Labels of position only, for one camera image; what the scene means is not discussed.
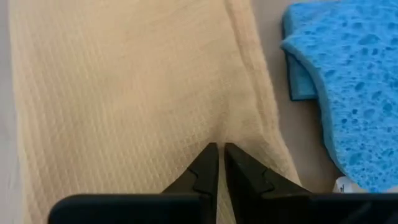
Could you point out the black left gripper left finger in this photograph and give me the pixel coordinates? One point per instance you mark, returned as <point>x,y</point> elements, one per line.
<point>205,174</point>

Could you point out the white paper tag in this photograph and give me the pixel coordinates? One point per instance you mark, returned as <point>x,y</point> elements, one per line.
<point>345,186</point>

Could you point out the blue cellulose sponge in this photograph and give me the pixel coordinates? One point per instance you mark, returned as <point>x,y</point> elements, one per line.
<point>300,84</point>
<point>357,77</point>

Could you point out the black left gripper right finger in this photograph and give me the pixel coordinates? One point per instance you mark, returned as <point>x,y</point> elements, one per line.
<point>242,177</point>

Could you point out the orange waffle towel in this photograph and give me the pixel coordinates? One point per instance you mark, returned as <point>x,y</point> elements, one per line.
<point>124,93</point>

